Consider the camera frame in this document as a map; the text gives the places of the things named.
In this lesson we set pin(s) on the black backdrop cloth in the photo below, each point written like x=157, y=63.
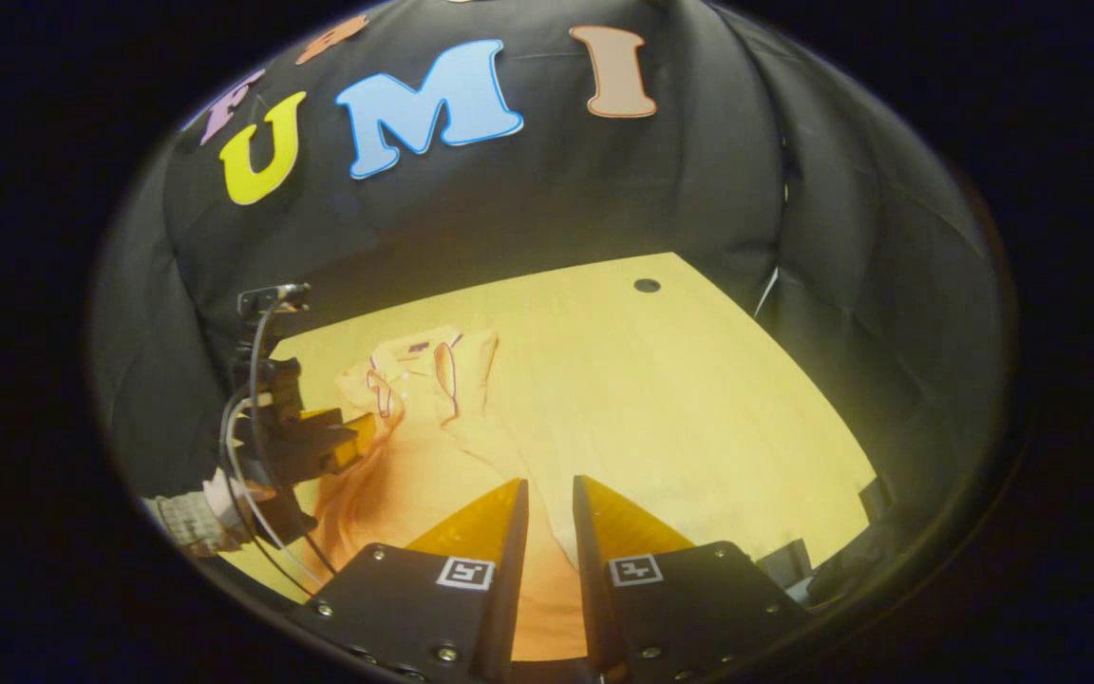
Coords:
x=604, y=190

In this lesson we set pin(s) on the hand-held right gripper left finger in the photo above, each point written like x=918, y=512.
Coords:
x=509, y=570

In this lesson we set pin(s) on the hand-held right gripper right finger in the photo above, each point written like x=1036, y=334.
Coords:
x=590, y=570

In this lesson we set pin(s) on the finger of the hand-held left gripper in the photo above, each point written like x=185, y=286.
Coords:
x=357, y=442

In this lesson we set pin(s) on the orange polo T-shirt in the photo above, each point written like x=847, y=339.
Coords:
x=414, y=494

